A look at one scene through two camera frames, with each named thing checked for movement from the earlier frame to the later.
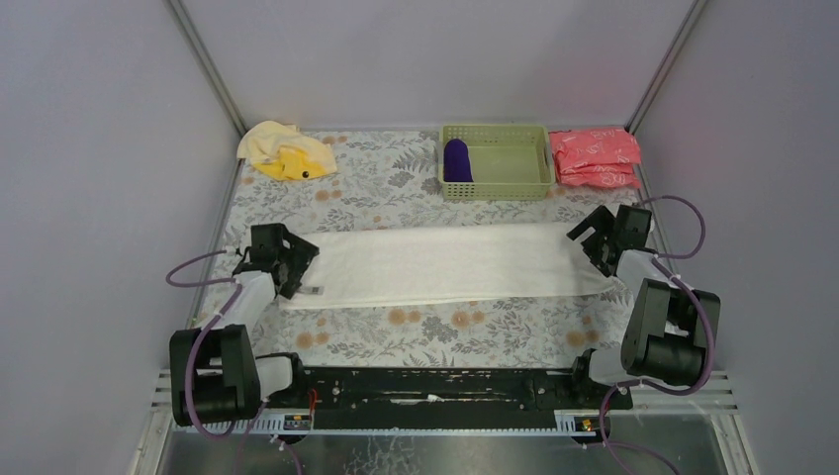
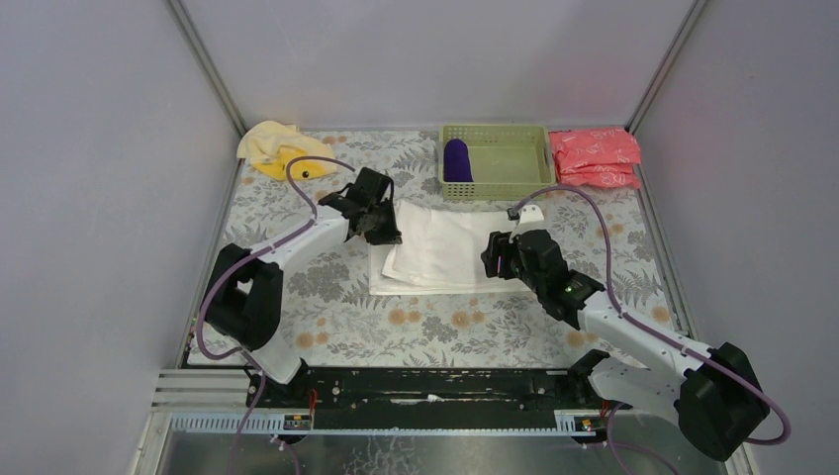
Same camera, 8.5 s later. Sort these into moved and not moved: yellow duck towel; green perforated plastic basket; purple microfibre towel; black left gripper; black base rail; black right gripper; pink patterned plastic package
Moved: black right gripper; black left gripper
Not moved: yellow duck towel; pink patterned plastic package; green perforated plastic basket; black base rail; purple microfibre towel
